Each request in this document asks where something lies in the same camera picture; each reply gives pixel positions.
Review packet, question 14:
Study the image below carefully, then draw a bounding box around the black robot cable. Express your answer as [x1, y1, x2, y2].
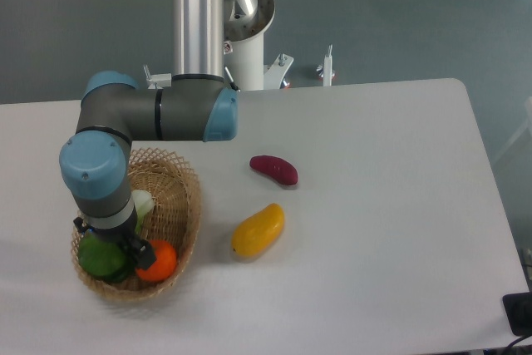
[224, 66, 241, 92]

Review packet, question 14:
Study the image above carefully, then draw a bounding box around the black device at edge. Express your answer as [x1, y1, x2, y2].
[502, 292, 531, 336]

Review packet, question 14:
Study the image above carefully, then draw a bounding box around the woven wicker basket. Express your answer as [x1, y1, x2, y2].
[71, 148, 201, 302]

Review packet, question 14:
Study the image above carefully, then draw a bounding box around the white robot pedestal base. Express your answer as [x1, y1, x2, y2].
[142, 0, 295, 96]

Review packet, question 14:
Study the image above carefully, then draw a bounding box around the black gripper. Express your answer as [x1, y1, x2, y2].
[73, 217, 157, 270]

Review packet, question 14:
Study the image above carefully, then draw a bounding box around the green bok choy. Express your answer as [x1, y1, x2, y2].
[77, 190, 155, 284]

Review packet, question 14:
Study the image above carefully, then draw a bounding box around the yellow mango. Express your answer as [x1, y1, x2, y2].
[231, 203, 285, 258]

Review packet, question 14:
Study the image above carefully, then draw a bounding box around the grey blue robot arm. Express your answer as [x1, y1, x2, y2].
[59, 0, 238, 269]

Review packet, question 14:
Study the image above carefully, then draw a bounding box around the purple sweet potato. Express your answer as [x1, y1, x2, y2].
[249, 155, 298, 186]

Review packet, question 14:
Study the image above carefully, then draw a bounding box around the orange fruit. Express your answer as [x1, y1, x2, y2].
[135, 239, 178, 283]

